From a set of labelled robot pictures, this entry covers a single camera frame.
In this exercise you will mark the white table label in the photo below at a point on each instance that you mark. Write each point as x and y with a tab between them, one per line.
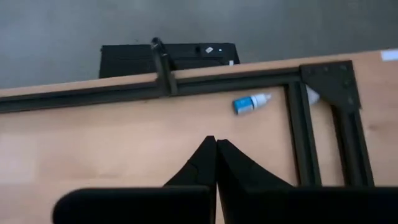
390	55

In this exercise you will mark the blue label dropper bottle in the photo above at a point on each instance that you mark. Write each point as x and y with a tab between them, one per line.
245	105

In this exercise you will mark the black box with sticker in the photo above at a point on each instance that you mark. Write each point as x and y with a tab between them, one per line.
130	60

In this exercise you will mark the black aluminium table frame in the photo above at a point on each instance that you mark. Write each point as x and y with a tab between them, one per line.
248	79

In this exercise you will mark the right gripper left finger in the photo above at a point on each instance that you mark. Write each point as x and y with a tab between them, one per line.
140	207

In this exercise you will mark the black upright frame post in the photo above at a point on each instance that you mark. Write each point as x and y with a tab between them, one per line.
164	71

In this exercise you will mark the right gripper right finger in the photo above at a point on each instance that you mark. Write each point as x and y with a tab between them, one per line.
295	207

